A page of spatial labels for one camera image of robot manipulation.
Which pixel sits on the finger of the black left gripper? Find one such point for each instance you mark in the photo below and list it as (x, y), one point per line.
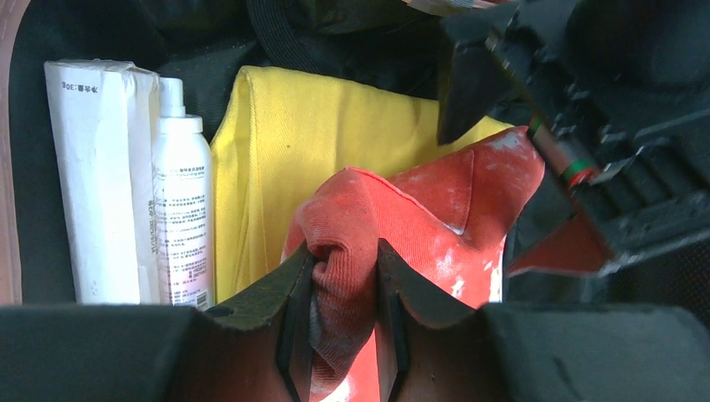
(469, 80)

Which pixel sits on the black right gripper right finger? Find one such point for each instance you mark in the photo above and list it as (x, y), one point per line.
(433, 347)

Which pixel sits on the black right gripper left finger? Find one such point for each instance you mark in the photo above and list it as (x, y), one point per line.
(252, 347)

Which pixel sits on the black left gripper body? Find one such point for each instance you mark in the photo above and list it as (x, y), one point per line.
(622, 90)

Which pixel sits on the pink hard-shell suitcase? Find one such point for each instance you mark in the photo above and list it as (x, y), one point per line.
(205, 43)

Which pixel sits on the red snack bag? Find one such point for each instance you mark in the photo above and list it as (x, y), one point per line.
(448, 219)

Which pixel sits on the yellow box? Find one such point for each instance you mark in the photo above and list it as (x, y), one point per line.
(284, 133)

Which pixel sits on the white spray bottle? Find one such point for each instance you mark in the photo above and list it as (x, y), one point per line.
(184, 203)

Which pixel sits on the white toothpaste box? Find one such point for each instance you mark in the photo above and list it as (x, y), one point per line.
(104, 115)

